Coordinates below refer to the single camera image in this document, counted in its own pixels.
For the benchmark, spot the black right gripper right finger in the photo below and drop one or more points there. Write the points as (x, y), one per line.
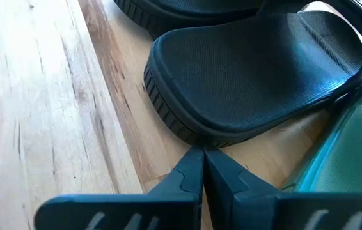
(264, 211)

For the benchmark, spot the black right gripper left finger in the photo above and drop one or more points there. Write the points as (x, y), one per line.
(155, 211)

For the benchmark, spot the teal green rubber slide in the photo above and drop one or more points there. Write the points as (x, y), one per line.
(353, 153)

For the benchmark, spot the black rubber slide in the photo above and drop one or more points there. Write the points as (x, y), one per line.
(232, 80)
(168, 16)

